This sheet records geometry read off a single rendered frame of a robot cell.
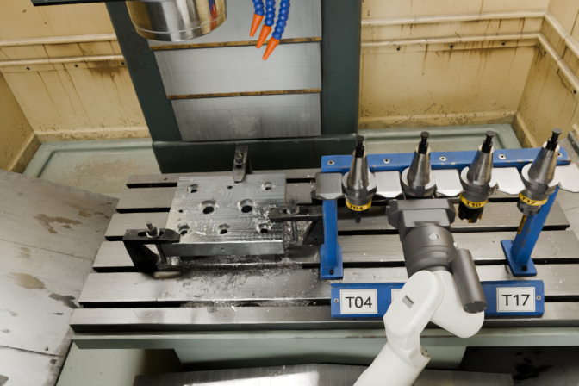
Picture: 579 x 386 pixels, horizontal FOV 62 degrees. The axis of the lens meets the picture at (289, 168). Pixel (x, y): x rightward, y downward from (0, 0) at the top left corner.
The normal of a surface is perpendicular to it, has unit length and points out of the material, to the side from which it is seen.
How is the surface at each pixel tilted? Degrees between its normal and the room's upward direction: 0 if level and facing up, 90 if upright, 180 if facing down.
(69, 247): 24
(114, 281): 0
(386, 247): 0
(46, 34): 90
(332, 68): 90
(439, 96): 90
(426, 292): 46
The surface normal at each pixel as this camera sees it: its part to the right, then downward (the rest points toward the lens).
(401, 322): -0.77, -0.49
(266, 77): -0.03, 0.67
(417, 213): -0.07, -0.74
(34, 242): 0.34, -0.68
